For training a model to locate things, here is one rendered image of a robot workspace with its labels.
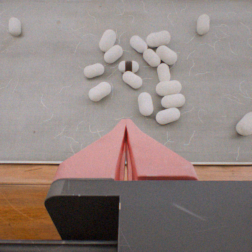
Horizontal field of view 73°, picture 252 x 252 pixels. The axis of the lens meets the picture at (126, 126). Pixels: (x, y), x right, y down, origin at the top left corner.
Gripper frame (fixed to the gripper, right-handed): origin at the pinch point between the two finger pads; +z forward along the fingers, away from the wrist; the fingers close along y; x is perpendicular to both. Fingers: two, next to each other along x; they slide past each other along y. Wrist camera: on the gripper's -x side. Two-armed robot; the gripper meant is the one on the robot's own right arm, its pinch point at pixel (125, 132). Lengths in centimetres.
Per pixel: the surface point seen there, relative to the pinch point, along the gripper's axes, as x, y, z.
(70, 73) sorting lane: 1.5, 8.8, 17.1
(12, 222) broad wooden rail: 12.8, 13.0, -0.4
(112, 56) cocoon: -1.0, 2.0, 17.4
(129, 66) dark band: 0.1, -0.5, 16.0
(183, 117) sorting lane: 6.1, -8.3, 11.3
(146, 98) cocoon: 3.2, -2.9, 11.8
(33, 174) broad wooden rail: 10.2, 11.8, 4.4
